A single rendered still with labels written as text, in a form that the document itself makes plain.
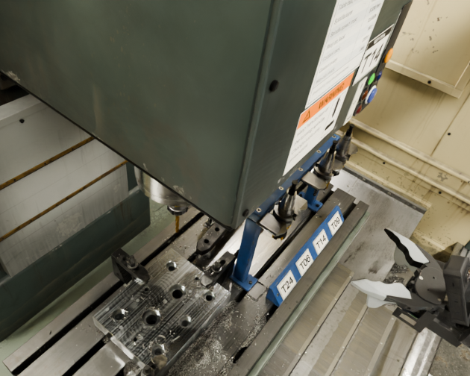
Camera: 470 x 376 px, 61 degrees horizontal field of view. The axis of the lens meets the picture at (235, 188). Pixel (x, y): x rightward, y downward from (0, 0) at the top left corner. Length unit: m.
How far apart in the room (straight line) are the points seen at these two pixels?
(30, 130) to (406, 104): 1.23
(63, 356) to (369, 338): 0.97
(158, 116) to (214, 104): 0.10
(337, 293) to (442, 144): 0.66
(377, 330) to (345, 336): 0.15
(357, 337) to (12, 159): 1.19
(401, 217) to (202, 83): 1.45
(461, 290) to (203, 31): 0.51
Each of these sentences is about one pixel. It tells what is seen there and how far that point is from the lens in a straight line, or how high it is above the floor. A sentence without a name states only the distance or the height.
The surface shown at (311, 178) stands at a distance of 1.17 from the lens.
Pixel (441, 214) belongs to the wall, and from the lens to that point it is 1.80.
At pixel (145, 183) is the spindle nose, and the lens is 0.69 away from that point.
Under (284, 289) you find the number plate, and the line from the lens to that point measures 1.26.
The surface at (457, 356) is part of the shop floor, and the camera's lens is 2.60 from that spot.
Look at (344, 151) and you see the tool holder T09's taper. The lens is 1.27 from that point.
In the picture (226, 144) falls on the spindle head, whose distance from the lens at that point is 0.43.
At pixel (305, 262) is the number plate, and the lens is 1.33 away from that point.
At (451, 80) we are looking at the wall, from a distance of 1.53.
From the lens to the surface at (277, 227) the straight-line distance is 1.02.
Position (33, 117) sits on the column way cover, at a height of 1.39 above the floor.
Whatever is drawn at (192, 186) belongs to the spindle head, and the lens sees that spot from 0.51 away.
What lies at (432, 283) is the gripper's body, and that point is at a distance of 0.74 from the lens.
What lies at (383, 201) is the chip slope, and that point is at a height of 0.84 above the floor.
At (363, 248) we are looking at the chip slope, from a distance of 1.70.
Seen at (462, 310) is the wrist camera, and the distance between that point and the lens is 0.72.
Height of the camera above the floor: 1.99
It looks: 45 degrees down
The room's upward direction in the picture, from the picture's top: 10 degrees clockwise
